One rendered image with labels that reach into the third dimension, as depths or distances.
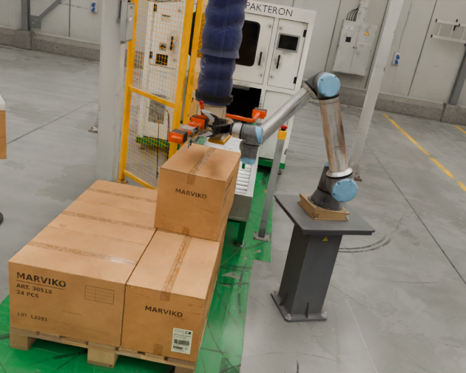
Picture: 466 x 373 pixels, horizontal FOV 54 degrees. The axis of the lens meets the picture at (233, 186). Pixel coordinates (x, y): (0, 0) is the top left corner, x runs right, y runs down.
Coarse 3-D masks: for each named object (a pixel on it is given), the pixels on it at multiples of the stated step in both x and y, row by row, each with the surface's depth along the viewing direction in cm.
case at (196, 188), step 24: (192, 144) 317; (168, 168) 267; (192, 168) 273; (216, 168) 280; (168, 192) 271; (192, 192) 268; (216, 192) 265; (168, 216) 276; (192, 216) 273; (216, 216) 271; (216, 240) 276
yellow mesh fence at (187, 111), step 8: (200, 0) 406; (200, 8) 409; (200, 16) 411; (200, 24) 430; (200, 40) 446; (192, 48) 422; (192, 56) 424; (192, 64) 427; (192, 72) 429; (192, 80) 432; (192, 88) 438; (192, 104) 470; (184, 112) 444; (192, 112) 481; (184, 120) 447
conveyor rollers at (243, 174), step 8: (208, 144) 460; (216, 144) 468; (224, 144) 468; (232, 144) 476; (240, 168) 409; (248, 168) 416; (240, 176) 391; (248, 176) 392; (240, 184) 374; (240, 192) 358
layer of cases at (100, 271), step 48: (96, 192) 314; (144, 192) 327; (48, 240) 249; (96, 240) 257; (144, 240) 265; (192, 240) 274; (48, 288) 229; (96, 288) 226; (144, 288) 223; (192, 288) 229; (96, 336) 237; (144, 336) 234; (192, 336) 231
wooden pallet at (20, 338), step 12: (216, 276) 315; (204, 324) 266; (12, 336) 242; (24, 336) 241; (36, 336) 240; (48, 336) 240; (60, 336) 242; (24, 348) 244; (96, 348) 239; (108, 348) 238; (120, 348) 238; (96, 360) 242; (108, 360) 241; (156, 360) 238; (168, 360) 237; (180, 360) 237; (180, 372) 239; (192, 372) 239
